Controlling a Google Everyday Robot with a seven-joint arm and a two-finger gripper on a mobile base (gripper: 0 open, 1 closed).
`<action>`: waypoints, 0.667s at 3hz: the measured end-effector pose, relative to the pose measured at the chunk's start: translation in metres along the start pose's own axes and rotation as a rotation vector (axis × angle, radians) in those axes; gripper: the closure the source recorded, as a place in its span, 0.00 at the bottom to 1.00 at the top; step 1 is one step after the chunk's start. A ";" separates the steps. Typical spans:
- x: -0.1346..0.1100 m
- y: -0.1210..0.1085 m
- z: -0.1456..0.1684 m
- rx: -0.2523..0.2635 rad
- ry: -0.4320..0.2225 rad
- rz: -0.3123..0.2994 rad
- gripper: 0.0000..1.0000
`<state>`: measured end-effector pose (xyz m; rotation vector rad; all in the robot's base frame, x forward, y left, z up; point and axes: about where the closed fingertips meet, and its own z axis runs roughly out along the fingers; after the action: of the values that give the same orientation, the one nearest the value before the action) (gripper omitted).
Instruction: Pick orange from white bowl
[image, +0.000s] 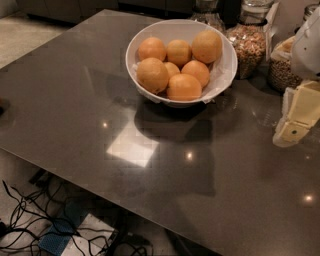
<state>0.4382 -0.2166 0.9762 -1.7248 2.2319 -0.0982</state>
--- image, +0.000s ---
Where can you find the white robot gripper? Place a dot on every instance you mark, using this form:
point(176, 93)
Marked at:
point(307, 50)

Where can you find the white ceramic bowl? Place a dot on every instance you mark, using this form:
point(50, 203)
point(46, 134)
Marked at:
point(222, 71)

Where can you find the glass jar behind bowl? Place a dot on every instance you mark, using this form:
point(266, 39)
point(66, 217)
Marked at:
point(207, 11)

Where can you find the glass jar with cereal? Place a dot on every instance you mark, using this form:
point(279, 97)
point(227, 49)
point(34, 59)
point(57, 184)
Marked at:
point(280, 75)

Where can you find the glass jar with nuts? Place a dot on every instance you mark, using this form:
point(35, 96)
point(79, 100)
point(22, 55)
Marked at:
point(248, 37)

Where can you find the small orange in centre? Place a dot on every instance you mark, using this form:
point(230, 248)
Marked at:
point(172, 69)

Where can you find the large orange front left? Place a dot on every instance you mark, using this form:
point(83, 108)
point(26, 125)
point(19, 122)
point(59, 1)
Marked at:
point(152, 75)

